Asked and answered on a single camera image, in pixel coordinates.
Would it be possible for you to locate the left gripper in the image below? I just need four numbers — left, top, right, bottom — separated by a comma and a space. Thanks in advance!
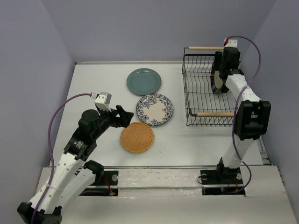
93, 105, 134, 139

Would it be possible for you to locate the small black striped plate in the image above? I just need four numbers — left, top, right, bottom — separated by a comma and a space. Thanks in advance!
210, 70, 229, 94

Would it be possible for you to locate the blue floral plate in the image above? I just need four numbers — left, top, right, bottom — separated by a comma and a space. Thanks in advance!
135, 93, 174, 126

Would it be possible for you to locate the teal plate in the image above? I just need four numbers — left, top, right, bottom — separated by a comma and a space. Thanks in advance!
126, 68, 162, 96

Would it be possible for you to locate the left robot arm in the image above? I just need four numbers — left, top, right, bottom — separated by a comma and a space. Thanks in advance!
17, 105, 134, 224

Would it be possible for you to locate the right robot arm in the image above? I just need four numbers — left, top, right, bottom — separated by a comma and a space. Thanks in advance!
212, 46, 271, 183

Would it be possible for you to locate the woven bamboo plate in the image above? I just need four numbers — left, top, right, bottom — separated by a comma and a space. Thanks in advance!
120, 122, 154, 154

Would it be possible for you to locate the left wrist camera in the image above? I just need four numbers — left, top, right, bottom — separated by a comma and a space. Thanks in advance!
94, 92, 112, 112

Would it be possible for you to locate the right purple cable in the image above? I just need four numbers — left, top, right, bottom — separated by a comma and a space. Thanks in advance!
231, 35, 262, 193

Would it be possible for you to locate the purple cable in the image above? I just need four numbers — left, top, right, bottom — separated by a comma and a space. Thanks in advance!
231, 35, 262, 193
31, 92, 96, 224

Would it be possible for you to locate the black wire dish rack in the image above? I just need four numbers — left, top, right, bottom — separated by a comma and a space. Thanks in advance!
182, 48, 235, 126

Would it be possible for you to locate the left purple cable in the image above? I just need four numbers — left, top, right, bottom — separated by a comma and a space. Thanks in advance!
31, 92, 96, 224

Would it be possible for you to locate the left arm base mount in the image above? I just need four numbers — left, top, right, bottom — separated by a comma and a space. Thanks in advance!
80, 170, 119, 196

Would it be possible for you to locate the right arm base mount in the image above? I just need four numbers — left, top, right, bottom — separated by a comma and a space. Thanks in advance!
197, 160, 245, 196

